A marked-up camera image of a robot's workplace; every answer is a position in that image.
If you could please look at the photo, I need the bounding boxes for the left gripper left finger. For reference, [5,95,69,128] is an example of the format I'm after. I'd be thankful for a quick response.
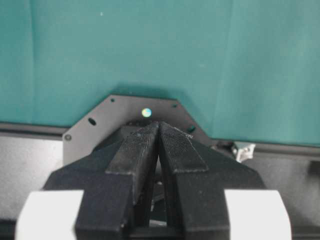
[43,122,159,234]

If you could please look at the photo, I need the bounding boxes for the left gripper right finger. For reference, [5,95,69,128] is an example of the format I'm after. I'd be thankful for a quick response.
[158,122,265,234]

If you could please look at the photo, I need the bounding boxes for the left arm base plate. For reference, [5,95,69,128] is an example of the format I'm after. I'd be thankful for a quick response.
[62,94,213,167]

